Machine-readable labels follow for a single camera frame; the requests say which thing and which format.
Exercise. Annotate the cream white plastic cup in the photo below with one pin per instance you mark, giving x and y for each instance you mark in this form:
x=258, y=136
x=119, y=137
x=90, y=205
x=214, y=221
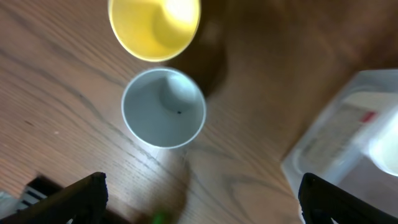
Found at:
x=383, y=147

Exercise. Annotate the light blue plastic cup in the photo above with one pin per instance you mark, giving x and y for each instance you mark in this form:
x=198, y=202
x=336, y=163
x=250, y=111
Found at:
x=164, y=108

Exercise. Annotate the clear plastic container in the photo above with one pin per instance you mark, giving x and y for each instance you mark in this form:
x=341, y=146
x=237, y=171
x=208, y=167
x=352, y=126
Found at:
x=336, y=145

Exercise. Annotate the yellow plastic cup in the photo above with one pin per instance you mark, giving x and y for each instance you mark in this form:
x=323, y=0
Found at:
x=154, y=30

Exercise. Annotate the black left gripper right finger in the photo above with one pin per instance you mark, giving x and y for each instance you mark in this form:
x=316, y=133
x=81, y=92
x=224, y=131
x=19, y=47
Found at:
x=323, y=202

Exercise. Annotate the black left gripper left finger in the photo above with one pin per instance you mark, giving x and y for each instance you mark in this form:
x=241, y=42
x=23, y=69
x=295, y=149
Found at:
x=82, y=202

